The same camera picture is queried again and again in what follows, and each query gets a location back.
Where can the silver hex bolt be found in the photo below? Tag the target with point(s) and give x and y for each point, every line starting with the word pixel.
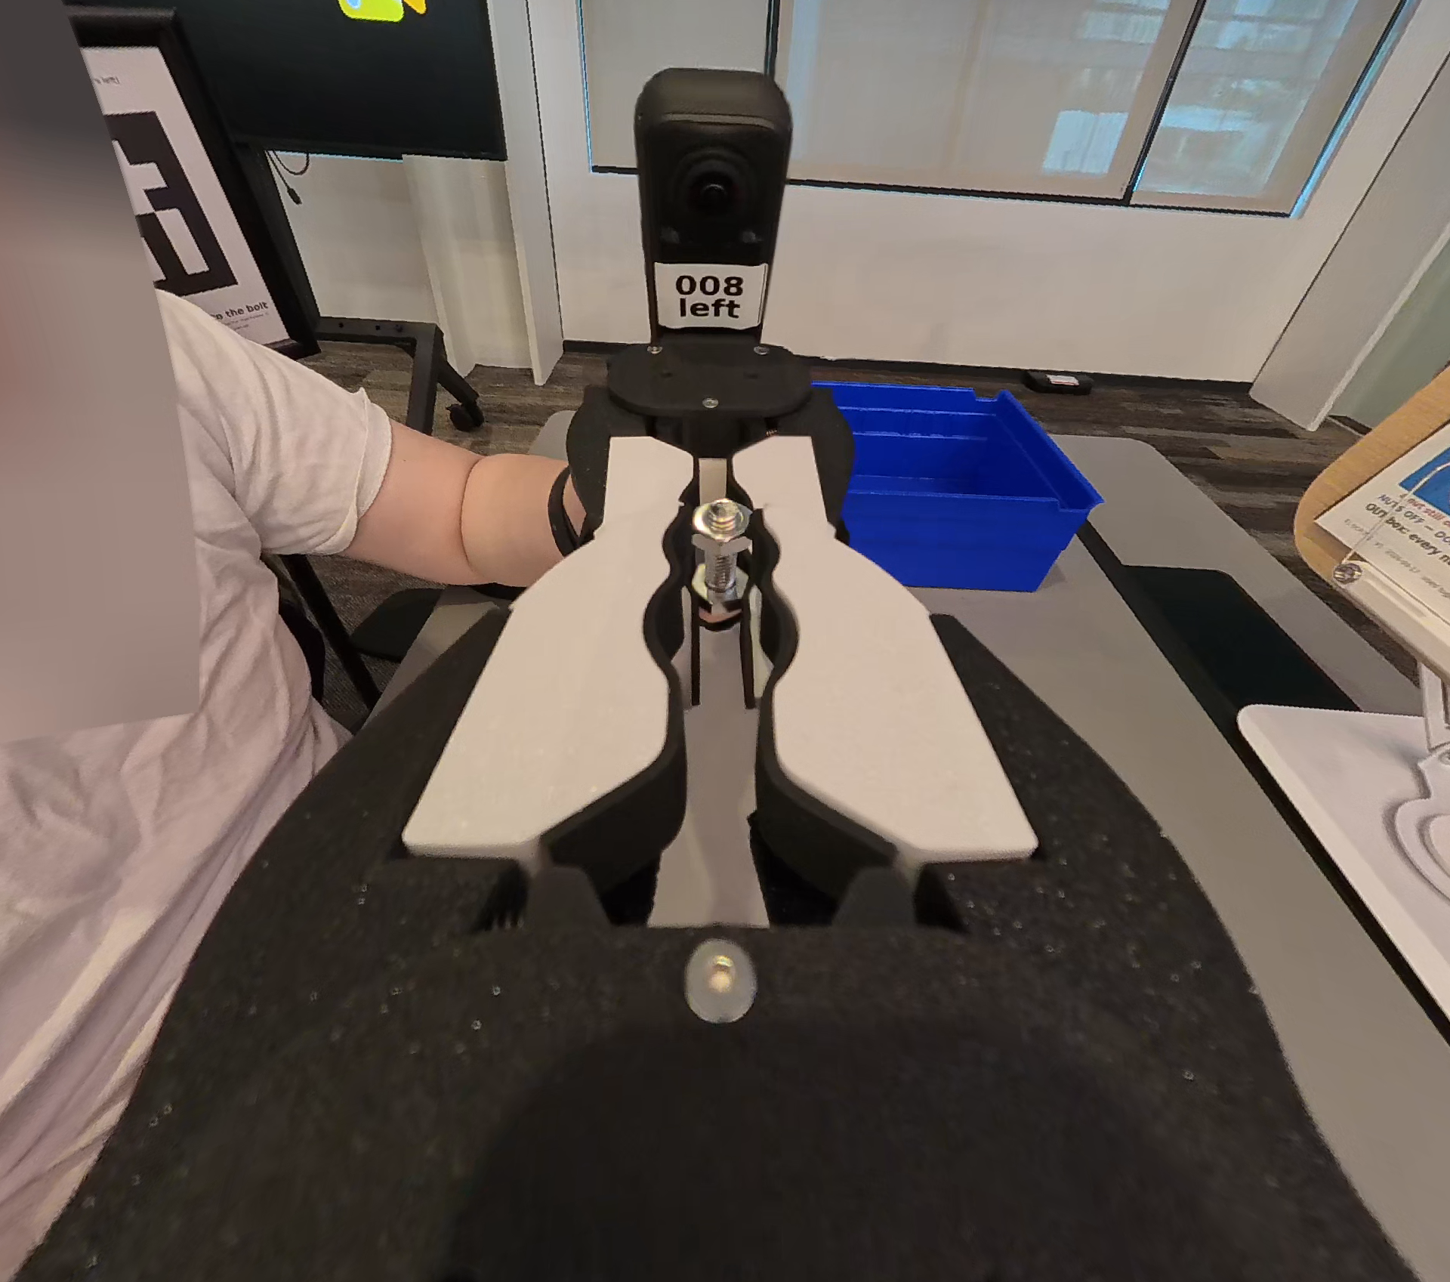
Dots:
pixel 719 585

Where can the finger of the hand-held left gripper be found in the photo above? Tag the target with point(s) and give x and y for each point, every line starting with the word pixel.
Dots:
pixel 635 489
pixel 793 489

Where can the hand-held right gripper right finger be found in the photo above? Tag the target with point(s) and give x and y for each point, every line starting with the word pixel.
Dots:
pixel 907 728

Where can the white sign board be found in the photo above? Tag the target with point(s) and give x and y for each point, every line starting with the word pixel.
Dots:
pixel 204 206

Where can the person's left forearm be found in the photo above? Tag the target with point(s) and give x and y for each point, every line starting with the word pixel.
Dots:
pixel 454 523

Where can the small black floor box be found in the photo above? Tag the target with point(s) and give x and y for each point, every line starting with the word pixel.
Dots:
pixel 1059 383

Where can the glass window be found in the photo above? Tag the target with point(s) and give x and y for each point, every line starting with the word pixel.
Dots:
pixel 963 35

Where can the printed instruction sheet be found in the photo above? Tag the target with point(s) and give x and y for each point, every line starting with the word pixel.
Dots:
pixel 1411 523

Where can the blue plastic bin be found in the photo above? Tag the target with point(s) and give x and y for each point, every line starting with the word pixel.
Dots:
pixel 963 534

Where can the black monitor stand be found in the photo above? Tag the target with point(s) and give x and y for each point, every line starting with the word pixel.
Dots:
pixel 374 330

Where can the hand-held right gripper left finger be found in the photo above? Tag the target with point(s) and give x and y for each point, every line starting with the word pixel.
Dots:
pixel 544 728

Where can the black wristband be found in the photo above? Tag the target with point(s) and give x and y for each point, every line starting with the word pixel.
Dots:
pixel 564 523

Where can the white document stand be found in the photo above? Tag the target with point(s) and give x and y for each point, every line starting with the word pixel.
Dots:
pixel 1325 773

